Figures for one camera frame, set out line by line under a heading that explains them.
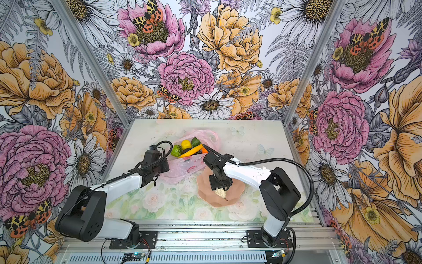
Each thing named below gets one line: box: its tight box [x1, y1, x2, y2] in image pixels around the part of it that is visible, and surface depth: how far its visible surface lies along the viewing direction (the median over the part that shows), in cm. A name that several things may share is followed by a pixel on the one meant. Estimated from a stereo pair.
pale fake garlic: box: [214, 187, 229, 202], surface depth 81 cm
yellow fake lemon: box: [181, 139, 192, 150], surface depth 104 cm
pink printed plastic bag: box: [161, 129, 221, 184], surface depth 95 cm
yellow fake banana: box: [178, 144, 204, 158], surface depth 101 cm
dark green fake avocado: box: [191, 136, 202, 147], surface depth 107 cm
